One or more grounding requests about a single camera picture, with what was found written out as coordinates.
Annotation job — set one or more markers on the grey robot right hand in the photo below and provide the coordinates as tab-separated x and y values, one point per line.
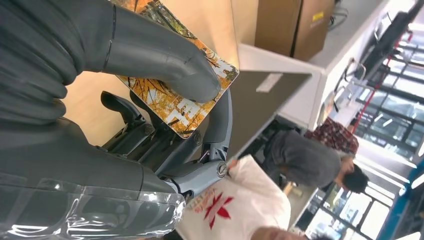
82	179

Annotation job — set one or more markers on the person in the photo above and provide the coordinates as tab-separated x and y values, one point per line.
308	162
238	198
334	137

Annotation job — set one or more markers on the white side table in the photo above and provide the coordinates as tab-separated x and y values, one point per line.
298	59

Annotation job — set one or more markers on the brown cardboard box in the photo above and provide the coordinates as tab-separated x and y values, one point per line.
281	26

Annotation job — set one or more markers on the red barrier belt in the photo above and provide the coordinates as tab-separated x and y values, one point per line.
371	96

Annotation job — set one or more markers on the black desk device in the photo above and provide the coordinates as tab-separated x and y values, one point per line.
387	39

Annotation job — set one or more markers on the blue frame beam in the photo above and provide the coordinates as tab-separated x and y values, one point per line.
400	205

